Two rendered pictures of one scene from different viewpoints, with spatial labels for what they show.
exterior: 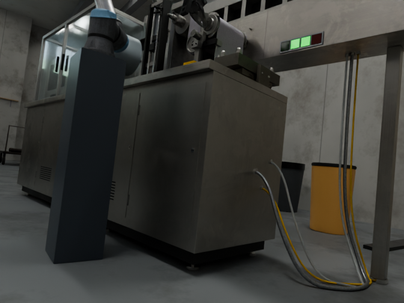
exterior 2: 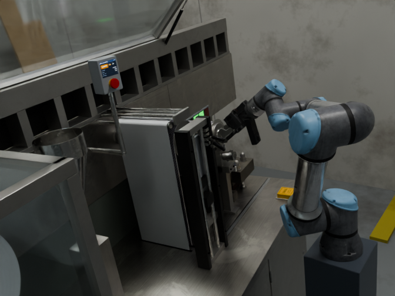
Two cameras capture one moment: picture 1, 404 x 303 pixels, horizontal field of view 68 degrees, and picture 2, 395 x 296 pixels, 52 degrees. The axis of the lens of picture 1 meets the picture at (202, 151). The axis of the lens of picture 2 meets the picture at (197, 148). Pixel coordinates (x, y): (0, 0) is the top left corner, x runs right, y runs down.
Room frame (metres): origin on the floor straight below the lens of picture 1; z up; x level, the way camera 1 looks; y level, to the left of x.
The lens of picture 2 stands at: (2.07, 1.62, 1.86)
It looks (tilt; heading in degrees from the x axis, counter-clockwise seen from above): 22 degrees down; 258
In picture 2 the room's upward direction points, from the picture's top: 9 degrees counter-clockwise
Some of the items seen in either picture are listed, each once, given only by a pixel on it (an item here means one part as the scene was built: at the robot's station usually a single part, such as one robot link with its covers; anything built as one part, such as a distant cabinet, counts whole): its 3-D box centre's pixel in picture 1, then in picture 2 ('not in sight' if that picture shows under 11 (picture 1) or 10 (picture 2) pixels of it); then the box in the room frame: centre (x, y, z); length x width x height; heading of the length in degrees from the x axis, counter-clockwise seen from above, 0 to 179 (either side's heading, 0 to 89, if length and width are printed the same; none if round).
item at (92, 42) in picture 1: (99, 48); (340, 237); (1.38, 0.53, 0.95); 0.15 x 0.15 x 0.10
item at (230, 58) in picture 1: (248, 72); (211, 167); (1.64, -0.21, 1.00); 0.40 x 0.16 x 0.06; 136
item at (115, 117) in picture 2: not in sight; (116, 123); (2.06, 0.40, 1.51); 0.02 x 0.02 x 0.20
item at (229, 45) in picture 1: (229, 54); not in sight; (1.69, -0.10, 1.11); 0.23 x 0.01 x 0.18; 136
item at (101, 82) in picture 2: not in sight; (107, 74); (2.05, 0.41, 1.66); 0.07 x 0.07 x 0.10; 33
